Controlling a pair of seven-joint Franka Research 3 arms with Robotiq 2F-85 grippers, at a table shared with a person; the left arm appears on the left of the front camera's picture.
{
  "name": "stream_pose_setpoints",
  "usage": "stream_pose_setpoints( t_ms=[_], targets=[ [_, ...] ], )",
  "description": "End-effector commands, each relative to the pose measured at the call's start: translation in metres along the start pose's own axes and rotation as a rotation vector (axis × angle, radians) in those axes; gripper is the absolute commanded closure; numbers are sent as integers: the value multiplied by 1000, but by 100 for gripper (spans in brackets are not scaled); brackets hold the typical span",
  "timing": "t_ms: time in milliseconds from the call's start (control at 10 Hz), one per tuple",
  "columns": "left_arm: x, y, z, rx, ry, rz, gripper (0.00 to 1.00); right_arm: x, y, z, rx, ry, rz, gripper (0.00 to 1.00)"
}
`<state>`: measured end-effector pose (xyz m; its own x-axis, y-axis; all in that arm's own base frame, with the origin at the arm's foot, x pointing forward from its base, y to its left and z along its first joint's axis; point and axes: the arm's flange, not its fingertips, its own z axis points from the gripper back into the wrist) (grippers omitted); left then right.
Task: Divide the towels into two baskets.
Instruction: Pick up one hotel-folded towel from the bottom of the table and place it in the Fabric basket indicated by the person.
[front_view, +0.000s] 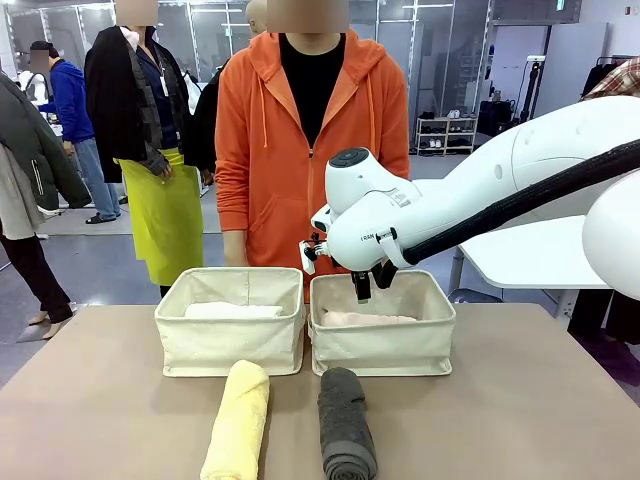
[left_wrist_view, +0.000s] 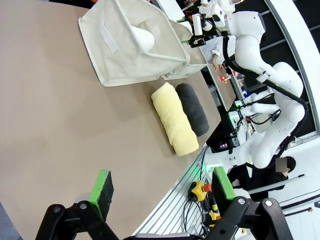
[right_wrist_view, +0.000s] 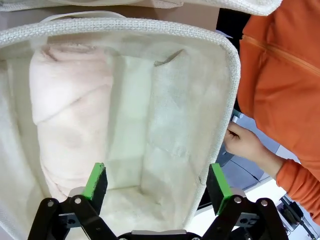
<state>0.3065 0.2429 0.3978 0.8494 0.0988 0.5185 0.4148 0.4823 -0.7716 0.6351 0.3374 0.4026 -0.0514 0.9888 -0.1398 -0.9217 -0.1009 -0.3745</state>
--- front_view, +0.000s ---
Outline figure in dark puffer jacket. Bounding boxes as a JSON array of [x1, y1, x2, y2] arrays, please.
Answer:
[[0, 72, 94, 341]]

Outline black tripod pole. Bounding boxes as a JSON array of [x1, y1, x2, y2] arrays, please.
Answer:
[[517, 57, 546, 124]]

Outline mannequin in black jacket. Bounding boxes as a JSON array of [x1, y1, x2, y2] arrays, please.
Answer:
[[83, 0, 194, 184]]

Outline dark grey towel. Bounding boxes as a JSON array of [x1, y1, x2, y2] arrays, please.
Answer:
[[317, 366, 380, 480]]

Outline black garment on rack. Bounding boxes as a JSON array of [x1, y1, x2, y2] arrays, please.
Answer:
[[579, 55, 626, 99]]

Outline yellow towel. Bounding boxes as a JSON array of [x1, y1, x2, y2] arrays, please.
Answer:
[[199, 358, 272, 480]]

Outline pink towel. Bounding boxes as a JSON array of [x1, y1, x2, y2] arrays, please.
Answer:
[[319, 308, 419, 329]]

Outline person in blue jacket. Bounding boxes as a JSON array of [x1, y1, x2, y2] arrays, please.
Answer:
[[29, 40, 122, 225]]

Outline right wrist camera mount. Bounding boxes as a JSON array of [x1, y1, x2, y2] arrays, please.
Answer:
[[298, 230, 331, 275]]

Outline person's right hand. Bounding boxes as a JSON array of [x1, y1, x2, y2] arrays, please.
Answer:
[[222, 229, 251, 268]]

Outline black cable sleeve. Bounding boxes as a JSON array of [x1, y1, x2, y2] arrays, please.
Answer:
[[402, 138, 640, 266]]

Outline wooden shoe rack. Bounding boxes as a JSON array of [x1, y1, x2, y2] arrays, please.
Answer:
[[415, 115, 479, 156]]

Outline white side table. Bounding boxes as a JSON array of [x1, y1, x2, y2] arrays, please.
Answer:
[[449, 214, 614, 321]]

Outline black bag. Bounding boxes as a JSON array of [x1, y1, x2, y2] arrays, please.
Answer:
[[479, 99, 516, 136]]

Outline person in orange hoodie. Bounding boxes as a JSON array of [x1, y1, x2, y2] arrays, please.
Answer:
[[214, 0, 412, 304]]

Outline white velcro strap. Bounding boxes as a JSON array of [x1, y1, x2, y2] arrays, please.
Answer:
[[375, 227, 419, 271]]

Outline cream fabric basket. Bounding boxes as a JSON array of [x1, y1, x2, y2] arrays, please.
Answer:
[[308, 269, 457, 378], [153, 266, 307, 379]]

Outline yellow-green skirt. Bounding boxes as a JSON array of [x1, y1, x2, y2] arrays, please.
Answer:
[[113, 147, 205, 287]]

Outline white towel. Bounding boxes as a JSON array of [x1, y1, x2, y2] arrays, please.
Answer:
[[183, 300, 284, 321]]

